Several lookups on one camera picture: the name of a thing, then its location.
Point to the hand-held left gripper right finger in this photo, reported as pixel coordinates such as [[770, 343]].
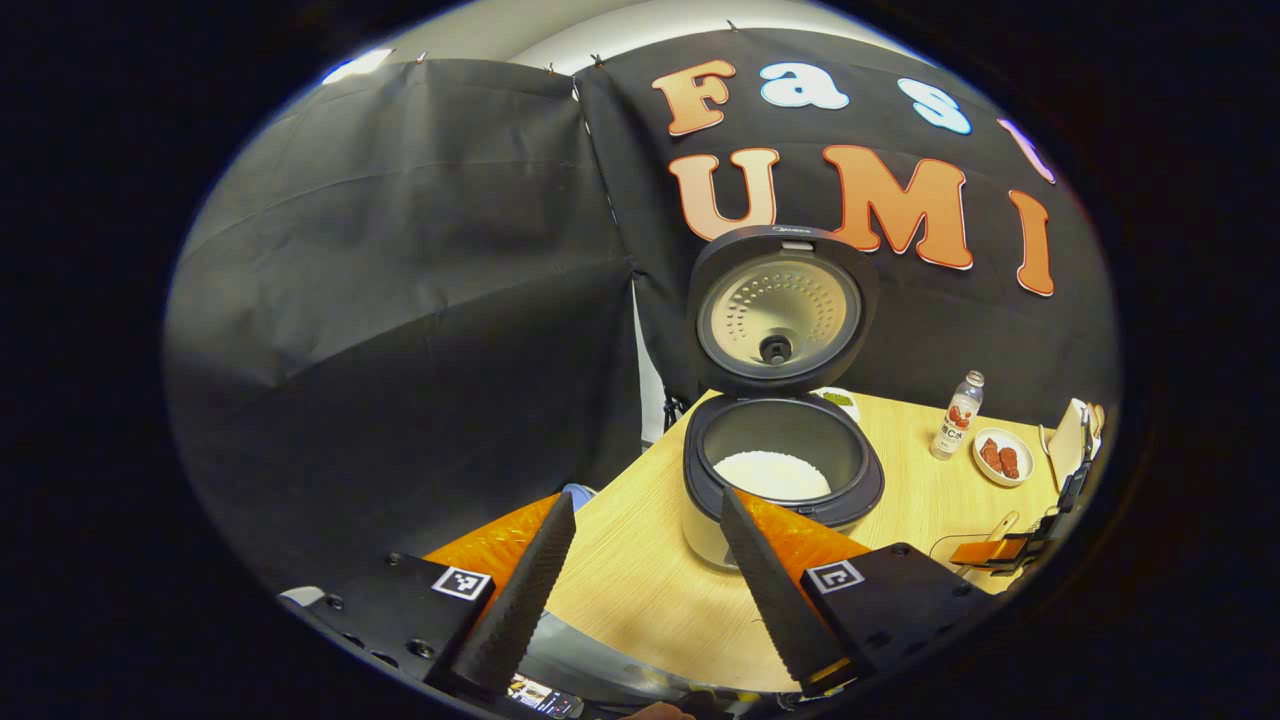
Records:
[[770, 590]]

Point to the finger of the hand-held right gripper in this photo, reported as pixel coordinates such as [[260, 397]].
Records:
[[985, 552]]

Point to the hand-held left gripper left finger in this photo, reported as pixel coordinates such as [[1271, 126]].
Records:
[[525, 600]]

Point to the wooden spoon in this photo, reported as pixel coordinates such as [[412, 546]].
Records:
[[1003, 525]]

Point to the white rice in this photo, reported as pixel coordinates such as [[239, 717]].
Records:
[[770, 475]]

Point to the dark grey rice cooker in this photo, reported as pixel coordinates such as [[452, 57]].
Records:
[[780, 245]]

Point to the white round plate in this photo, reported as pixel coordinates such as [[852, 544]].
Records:
[[1000, 480]]

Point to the red meat piece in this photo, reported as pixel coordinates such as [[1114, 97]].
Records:
[[1010, 463], [991, 455]]

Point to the white toaster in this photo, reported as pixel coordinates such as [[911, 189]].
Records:
[[1068, 445]]

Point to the smartphone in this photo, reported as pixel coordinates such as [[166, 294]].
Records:
[[545, 695]]

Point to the toast slice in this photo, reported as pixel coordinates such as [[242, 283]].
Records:
[[1096, 420]]

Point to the light blue object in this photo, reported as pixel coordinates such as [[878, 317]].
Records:
[[578, 492]]

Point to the clear drink bottle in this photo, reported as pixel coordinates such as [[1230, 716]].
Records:
[[955, 425]]

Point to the white divided bean tray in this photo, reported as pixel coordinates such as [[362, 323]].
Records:
[[840, 402]]

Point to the black backdrop stand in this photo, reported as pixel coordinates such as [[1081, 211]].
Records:
[[676, 410]]

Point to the ceiling light panel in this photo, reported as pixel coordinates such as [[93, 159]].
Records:
[[357, 66]]

